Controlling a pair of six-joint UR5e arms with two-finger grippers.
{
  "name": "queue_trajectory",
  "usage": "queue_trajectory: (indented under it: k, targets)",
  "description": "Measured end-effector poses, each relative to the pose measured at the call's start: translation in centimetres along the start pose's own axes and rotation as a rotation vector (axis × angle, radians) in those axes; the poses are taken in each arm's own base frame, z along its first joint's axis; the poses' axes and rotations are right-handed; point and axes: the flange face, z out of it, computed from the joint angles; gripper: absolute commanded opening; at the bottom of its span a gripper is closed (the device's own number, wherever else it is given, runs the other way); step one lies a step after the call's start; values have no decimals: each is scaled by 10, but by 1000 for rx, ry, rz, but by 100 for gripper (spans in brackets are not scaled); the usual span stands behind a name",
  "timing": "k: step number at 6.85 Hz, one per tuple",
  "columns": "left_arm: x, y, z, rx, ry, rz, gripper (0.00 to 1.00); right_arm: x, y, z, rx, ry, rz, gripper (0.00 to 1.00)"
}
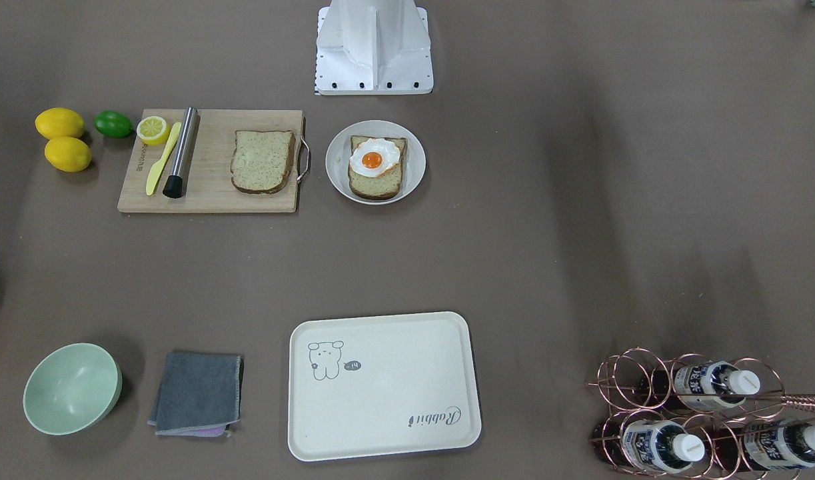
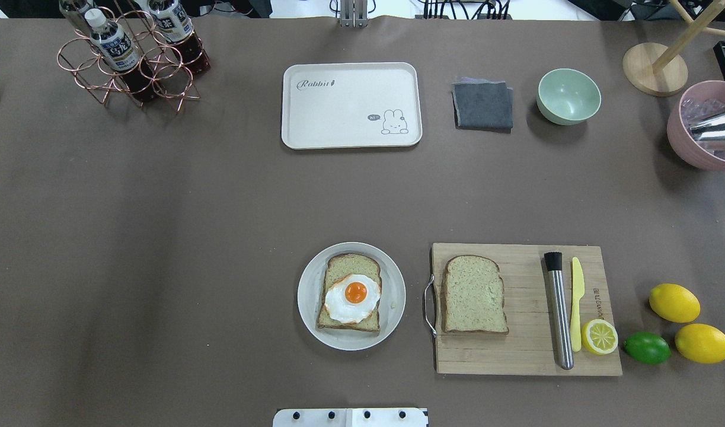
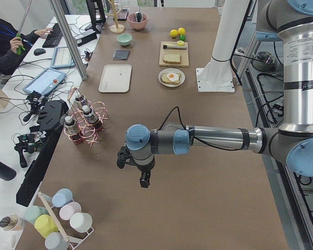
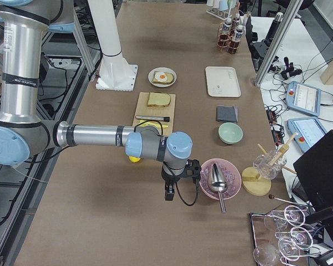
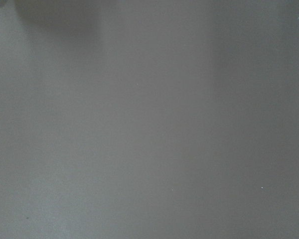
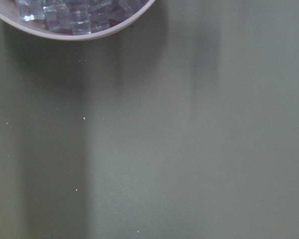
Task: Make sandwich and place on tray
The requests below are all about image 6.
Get clear ice cubes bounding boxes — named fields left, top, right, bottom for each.
left=14, top=0, right=147, bottom=35

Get pink bowl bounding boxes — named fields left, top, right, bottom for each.
left=0, top=0, right=155, bottom=41

